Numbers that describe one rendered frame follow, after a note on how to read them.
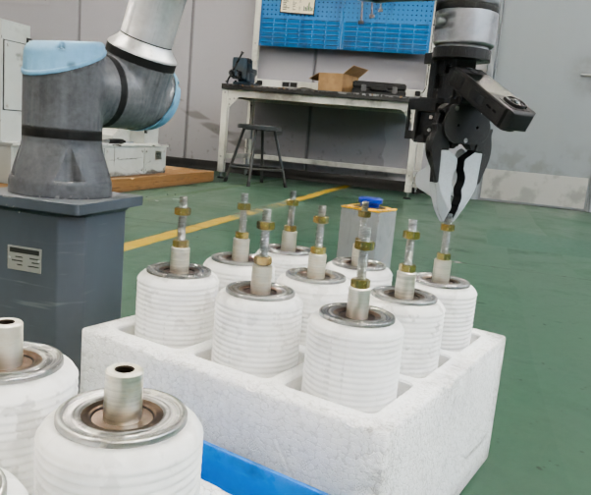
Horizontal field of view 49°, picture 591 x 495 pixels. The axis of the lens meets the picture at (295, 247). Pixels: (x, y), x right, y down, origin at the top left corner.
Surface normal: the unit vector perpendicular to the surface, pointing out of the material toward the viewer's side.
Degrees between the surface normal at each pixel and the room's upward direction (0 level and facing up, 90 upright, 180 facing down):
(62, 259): 90
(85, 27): 90
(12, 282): 90
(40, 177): 72
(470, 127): 90
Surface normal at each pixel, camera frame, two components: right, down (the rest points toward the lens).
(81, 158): 0.68, -0.12
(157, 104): 0.79, 0.47
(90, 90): 0.82, 0.18
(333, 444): -0.54, 0.10
